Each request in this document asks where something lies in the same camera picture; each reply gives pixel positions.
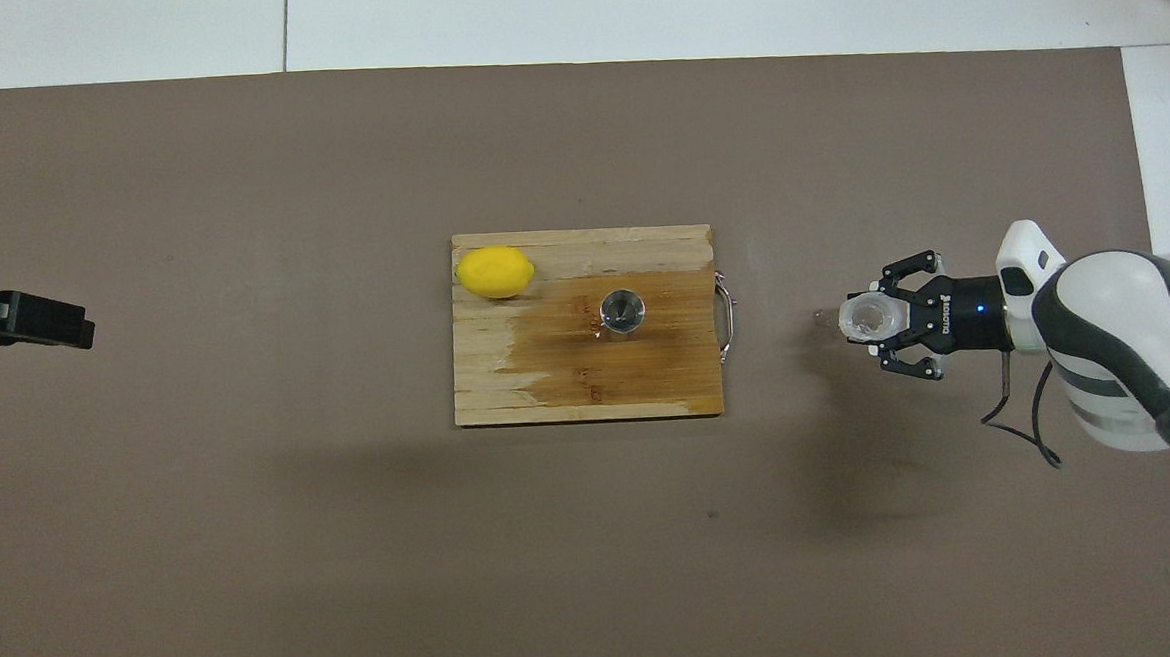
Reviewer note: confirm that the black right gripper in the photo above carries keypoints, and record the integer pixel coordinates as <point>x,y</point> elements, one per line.
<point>960,314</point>

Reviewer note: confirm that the yellow lemon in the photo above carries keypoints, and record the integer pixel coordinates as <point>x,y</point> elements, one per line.
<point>494,272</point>

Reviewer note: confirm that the small clear glass cup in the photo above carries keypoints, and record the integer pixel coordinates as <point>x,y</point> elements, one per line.
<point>865,318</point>

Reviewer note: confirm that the brown table mat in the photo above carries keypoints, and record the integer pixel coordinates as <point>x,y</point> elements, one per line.
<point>356,541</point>

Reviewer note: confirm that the wooden cutting board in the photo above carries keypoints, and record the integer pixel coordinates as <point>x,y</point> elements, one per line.
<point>547,371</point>

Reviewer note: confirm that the steel double jigger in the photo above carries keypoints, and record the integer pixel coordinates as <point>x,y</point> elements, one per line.
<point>622,312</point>

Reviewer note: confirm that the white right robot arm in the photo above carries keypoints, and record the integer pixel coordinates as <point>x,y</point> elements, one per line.
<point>1115,321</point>

